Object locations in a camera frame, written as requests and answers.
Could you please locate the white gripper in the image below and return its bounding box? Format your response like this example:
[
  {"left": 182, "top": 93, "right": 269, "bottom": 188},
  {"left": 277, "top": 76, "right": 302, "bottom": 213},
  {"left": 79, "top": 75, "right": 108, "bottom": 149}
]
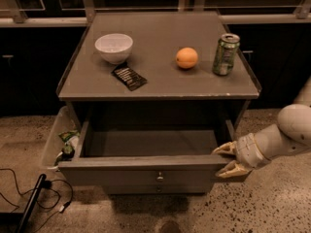
[{"left": 212, "top": 133, "right": 270, "bottom": 179}]

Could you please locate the grey top drawer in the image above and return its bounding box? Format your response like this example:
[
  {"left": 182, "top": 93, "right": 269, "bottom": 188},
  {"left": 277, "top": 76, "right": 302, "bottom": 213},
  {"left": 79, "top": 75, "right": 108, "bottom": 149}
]
[{"left": 57, "top": 118, "right": 251, "bottom": 186}]

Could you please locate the grey drawer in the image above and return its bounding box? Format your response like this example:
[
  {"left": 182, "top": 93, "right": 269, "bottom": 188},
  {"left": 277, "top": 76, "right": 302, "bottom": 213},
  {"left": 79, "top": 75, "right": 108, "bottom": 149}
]
[
  {"left": 104, "top": 184, "right": 211, "bottom": 194},
  {"left": 57, "top": 118, "right": 251, "bottom": 186}
]

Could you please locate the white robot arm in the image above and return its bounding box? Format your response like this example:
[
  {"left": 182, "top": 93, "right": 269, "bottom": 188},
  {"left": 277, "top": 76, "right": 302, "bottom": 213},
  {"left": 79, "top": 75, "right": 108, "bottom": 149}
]
[{"left": 212, "top": 103, "right": 311, "bottom": 179}]

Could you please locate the grey drawer cabinet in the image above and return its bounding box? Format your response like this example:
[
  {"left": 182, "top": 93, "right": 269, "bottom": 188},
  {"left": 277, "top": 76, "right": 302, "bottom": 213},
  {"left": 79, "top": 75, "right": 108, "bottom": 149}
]
[{"left": 55, "top": 11, "right": 262, "bottom": 196}]

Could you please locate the grey bottom drawer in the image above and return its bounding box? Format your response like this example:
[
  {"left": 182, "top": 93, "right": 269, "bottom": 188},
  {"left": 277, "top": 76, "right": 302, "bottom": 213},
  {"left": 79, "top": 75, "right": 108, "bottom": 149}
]
[{"left": 104, "top": 184, "right": 211, "bottom": 194}]

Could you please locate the orange fruit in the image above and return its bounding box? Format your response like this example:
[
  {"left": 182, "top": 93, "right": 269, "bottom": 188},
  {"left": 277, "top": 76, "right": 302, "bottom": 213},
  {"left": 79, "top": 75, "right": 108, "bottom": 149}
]
[{"left": 176, "top": 48, "right": 198, "bottom": 70}]

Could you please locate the green soda can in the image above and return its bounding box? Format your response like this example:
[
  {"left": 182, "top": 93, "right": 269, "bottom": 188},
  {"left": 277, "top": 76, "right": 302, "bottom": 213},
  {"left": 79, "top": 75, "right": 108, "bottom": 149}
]
[{"left": 212, "top": 33, "right": 240, "bottom": 76}]

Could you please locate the black snack packet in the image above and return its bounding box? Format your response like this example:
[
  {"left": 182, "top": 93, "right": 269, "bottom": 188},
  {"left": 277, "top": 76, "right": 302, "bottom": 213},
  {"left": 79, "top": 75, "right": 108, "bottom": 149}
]
[{"left": 112, "top": 63, "right": 148, "bottom": 91}]

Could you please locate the metal railing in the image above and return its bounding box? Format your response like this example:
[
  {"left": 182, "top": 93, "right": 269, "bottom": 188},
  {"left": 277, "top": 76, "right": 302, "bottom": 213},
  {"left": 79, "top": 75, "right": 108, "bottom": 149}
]
[{"left": 0, "top": 0, "right": 311, "bottom": 25}]

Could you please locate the white ceramic bowl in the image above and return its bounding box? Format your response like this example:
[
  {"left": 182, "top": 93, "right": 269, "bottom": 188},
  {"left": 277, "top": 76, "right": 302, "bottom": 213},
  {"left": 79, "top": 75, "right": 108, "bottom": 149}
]
[{"left": 94, "top": 33, "right": 133, "bottom": 64}]

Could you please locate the green chip bag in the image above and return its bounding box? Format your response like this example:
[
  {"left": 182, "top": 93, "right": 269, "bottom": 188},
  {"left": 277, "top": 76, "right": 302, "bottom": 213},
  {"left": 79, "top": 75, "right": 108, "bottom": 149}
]
[{"left": 58, "top": 130, "right": 80, "bottom": 143}]

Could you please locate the clear plastic bin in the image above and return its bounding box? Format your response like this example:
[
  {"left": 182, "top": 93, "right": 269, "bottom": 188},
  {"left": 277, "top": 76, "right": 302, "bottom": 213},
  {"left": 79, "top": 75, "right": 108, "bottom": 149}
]
[{"left": 42, "top": 107, "right": 80, "bottom": 170}]

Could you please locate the black flat bar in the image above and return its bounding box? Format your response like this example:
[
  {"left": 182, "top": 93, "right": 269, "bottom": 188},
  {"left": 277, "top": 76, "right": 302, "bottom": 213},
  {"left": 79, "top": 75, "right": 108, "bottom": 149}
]
[{"left": 15, "top": 174, "right": 47, "bottom": 233}]

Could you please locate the black cable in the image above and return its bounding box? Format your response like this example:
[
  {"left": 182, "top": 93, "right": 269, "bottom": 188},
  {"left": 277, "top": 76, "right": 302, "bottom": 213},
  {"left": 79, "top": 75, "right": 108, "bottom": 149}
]
[{"left": 0, "top": 168, "right": 74, "bottom": 233}]

